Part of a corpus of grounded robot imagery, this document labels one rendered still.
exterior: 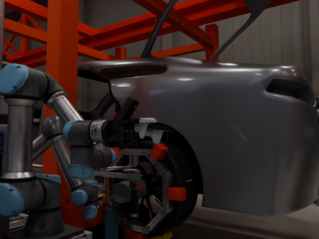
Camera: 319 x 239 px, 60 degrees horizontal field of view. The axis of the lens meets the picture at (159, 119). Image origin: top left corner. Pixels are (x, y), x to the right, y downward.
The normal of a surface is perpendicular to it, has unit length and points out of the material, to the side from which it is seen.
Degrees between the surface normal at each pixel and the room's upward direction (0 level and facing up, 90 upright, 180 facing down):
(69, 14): 90
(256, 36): 90
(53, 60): 90
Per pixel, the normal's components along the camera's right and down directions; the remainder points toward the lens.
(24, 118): 0.67, -0.05
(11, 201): -0.33, 0.07
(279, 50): -0.55, -0.06
